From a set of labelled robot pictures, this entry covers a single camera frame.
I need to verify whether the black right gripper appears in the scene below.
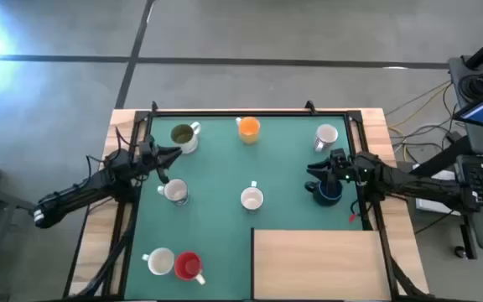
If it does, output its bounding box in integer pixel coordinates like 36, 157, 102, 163
307, 159, 354, 184

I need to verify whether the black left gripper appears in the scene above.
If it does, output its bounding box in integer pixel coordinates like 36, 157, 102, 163
139, 146, 183, 172

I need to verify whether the white mug green inside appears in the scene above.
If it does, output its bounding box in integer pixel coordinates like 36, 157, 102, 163
169, 121, 202, 155

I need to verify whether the dark blue mug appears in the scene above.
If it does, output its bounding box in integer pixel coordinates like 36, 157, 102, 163
304, 179, 344, 207

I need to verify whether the blue floral white mug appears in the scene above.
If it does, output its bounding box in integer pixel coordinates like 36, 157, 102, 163
240, 180, 265, 213
157, 178, 190, 206

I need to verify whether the striped white mug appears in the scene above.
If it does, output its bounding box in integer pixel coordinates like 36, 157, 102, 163
313, 123, 340, 153

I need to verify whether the green table mat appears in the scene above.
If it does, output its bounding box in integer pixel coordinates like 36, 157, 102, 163
123, 115, 366, 301

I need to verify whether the orange mug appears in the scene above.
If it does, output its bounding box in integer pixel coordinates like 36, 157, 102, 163
235, 116, 262, 146

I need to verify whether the raised wooden shelf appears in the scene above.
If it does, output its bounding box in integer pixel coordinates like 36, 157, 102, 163
252, 228, 392, 301

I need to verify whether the plain white mug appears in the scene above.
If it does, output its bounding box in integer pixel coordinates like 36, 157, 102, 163
141, 247, 176, 277

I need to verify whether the white paper sheet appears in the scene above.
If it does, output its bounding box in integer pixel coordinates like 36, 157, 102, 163
412, 164, 463, 216

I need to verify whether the black diagonal stand strut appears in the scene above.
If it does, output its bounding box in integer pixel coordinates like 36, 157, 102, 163
408, 136, 471, 177

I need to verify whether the grey metal stand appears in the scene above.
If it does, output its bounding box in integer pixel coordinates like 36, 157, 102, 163
0, 180, 43, 216

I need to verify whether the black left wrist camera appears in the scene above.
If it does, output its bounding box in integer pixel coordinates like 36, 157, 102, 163
138, 140, 158, 158

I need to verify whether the black aluminium table frame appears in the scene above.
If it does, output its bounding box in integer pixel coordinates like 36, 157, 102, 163
63, 100, 431, 302

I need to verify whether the red mug white handle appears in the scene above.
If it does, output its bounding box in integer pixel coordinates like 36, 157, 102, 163
174, 251, 207, 287

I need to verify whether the yellow floor cable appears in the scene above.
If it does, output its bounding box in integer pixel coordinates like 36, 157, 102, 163
386, 81, 452, 131

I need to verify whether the coiled black cable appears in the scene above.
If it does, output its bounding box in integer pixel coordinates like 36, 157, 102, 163
457, 71, 483, 102

